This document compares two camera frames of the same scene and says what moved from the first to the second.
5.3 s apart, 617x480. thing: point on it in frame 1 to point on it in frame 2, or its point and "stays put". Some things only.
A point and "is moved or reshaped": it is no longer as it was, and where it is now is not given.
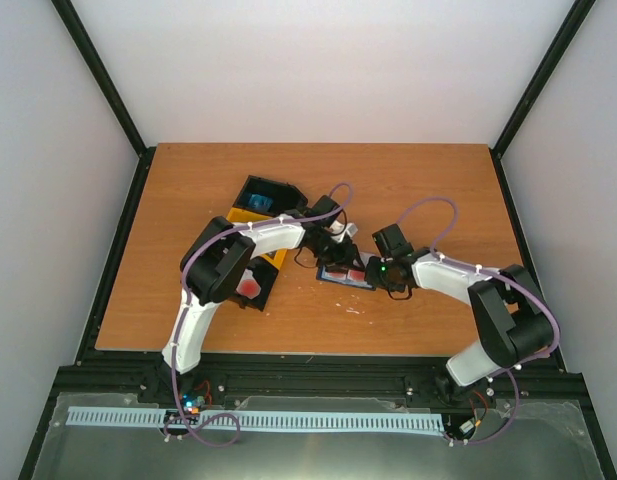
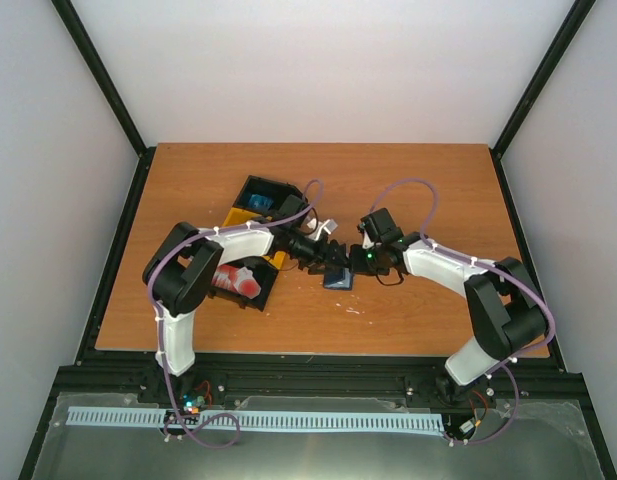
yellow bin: (239, 215) stays put
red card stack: (248, 286) stays put
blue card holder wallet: (354, 276) is moved or reshaped
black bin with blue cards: (269, 197) stays put
